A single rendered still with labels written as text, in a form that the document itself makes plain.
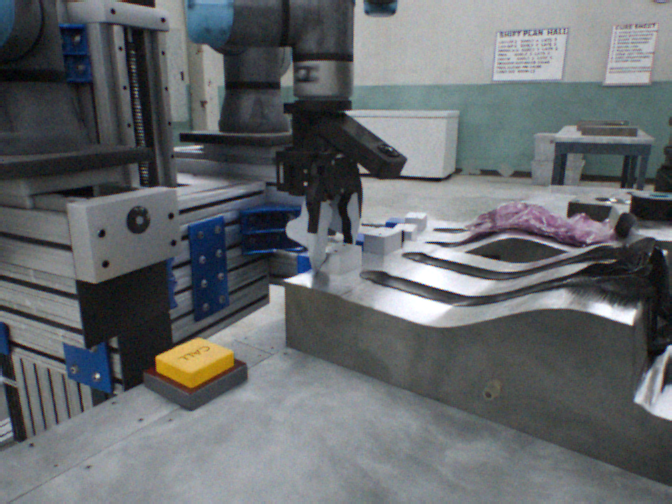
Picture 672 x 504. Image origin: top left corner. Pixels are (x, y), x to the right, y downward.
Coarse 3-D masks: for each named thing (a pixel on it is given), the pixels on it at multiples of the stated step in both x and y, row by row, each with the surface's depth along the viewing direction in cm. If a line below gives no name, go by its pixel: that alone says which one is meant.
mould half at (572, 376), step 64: (384, 256) 74; (448, 256) 75; (320, 320) 62; (384, 320) 56; (448, 320) 54; (512, 320) 48; (576, 320) 44; (640, 320) 45; (448, 384) 53; (512, 384) 49; (576, 384) 46; (640, 384) 46; (576, 448) 47; (640, 448) 44
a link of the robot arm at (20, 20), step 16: (0, 0) 48; (16, 0) 51; (32, 0) 54; (0, 16) 49; (16, 16) 52; (32, 16) 57; (0, 32) 50; (16, 32) 54; (32, 32) 58; (0, 48) 53; (16, 48) 57
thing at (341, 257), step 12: (276, 252) 75; (288, 252) 74; (336, 252) 66; (348, 252) 67; (360, 252) 69; (300, 264) 70; (324, 264) 67; (336, 264) 66; (348, 264) 67; (360, 264) 70
